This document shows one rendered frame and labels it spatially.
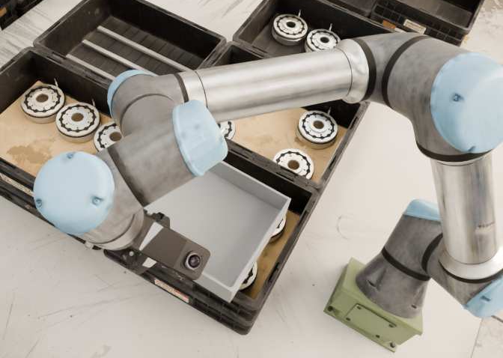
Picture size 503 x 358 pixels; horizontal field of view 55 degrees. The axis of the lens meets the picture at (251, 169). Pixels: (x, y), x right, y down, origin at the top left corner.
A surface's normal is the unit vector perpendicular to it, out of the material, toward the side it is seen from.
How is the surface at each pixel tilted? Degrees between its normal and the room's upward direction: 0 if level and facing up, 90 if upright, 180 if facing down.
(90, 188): 17
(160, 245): 36
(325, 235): 0
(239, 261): 2
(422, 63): 46
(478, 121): 56
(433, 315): 0
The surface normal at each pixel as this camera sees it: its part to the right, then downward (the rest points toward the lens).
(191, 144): 0.28, 0.11
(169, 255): 0.47, -0.04
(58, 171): -0.02, -0.29
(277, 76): 0.29, -0.27
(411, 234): -0.81, -0.19
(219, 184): 0.12, -0.56
